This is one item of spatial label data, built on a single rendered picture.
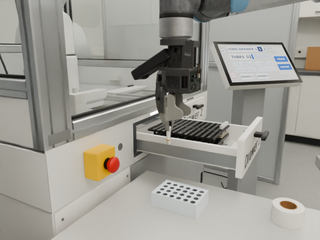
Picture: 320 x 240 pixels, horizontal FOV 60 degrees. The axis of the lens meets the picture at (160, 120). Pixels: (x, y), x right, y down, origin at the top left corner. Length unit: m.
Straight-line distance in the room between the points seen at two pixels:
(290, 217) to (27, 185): 0.60
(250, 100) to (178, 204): 1.20
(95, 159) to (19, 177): 0.18
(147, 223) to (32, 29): 0.48
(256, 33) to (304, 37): 1.99
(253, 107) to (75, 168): 1.34
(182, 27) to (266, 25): 1.94
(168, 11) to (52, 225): 0.53
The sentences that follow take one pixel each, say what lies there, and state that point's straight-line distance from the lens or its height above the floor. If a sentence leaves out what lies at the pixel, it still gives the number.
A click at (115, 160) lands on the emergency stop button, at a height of 0.89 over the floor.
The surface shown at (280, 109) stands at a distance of 2.52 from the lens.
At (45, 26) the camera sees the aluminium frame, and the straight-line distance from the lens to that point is 0.61.
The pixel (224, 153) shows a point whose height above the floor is 0.88.
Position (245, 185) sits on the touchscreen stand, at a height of 0.28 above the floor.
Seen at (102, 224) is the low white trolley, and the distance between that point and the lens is 0.69.
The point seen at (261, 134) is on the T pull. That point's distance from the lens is 0.86.
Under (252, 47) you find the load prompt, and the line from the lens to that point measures 1.84.
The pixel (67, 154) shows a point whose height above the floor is 0.92.
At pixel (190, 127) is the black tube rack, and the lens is 0.93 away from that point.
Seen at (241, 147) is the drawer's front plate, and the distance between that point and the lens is 0.74.
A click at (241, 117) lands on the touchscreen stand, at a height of 0.74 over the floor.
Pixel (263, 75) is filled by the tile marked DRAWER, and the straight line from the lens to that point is 1.74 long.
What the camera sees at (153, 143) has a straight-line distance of 0.86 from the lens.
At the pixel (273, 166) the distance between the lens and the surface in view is 2.67.
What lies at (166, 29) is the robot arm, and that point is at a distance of 0.62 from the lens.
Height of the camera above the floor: 1.15
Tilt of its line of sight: 14 degrees down
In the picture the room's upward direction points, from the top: straight up
